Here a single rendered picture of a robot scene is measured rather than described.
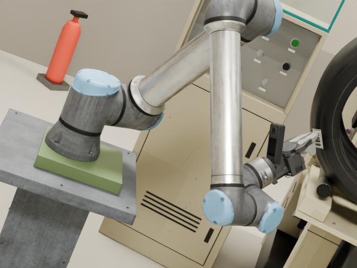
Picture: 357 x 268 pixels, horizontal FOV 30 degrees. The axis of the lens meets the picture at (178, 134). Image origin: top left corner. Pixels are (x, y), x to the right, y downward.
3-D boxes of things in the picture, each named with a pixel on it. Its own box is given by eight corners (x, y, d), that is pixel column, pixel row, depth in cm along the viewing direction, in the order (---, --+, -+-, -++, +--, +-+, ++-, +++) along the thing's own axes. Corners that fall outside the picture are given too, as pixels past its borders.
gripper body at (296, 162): (292, 163, 206) (262, 181, 202) (285, 139, 203) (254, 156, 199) (308, 167, 199) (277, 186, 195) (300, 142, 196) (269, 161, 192)
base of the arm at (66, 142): (42, 149, 215) (52, 122, 212) (47, 128, 233) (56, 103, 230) (98, 167, 220) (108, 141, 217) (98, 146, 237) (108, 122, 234)
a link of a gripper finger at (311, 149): (321, 147, 205) (299, 160, 202) (316, 130, 203) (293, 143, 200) (328, 148, 203) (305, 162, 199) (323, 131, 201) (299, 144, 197)
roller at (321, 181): (330, 152, 238) (337, 163, 239) (319, 158, 240) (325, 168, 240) (326, 182, 206) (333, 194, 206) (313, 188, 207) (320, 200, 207)
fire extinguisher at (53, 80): (69, 85, 483) (96, 15, 466) (66, 96, 461) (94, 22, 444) (37, 74, 479) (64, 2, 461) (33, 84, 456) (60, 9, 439)
